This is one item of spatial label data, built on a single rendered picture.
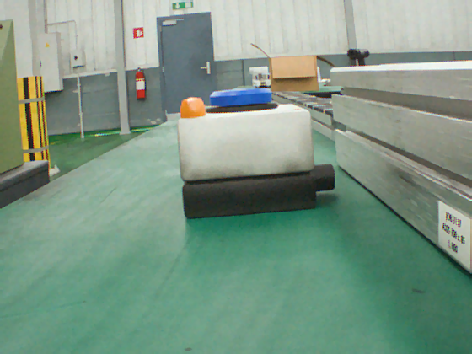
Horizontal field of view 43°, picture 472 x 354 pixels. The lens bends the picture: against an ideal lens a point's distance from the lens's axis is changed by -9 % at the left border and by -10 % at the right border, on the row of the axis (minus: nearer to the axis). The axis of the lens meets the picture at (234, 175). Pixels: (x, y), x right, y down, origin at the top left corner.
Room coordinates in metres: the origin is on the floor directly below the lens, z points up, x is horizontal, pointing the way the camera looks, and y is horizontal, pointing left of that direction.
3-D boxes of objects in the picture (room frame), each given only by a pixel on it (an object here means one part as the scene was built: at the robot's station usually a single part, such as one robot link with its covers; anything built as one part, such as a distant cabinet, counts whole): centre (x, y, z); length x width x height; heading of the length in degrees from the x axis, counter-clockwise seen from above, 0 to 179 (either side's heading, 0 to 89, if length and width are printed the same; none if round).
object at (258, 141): (0.42, -0.02, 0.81); 0.10 x 0.08 x 0.06; 90
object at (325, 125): (1.22, -0.13, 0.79); 0.96 x 0.04 x 0.03; 0
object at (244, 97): (0.42, -0.01, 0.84); 0.04 x 0.04 x 0.02
